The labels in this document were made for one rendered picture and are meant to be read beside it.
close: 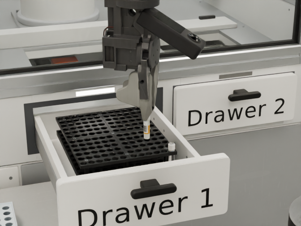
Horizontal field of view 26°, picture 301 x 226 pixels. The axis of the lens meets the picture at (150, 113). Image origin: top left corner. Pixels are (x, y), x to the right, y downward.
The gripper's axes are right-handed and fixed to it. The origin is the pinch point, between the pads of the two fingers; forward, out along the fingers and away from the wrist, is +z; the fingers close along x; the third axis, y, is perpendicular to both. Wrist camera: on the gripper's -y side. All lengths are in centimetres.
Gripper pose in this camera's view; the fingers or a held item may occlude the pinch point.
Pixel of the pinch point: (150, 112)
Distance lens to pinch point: 111.9
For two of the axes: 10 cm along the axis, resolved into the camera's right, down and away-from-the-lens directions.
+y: -9.7, -0.9, 2.1
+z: 0.0, 9.2, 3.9
